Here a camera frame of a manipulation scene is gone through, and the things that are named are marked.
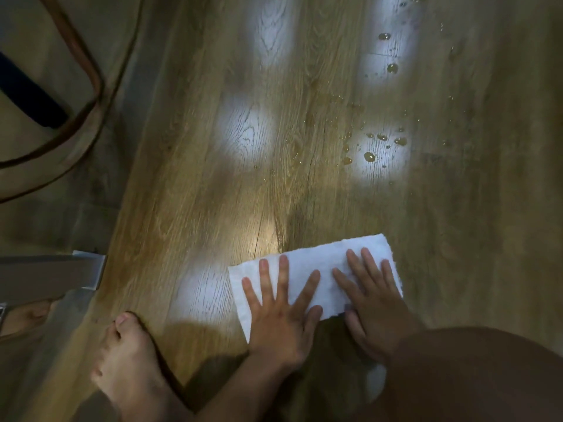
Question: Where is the person's right hand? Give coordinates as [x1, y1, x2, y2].
[332, 248, 423, 363]

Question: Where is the person's left hand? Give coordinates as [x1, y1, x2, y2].
[240, 254, 324, 372]

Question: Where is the white towel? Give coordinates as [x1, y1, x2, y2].
[228, 233, 403, 343]

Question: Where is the person's left foot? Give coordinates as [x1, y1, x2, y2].
[90, 311, 192, 422]

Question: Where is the grey metal furniture leg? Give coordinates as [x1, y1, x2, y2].
[0, 250, 107, 308]

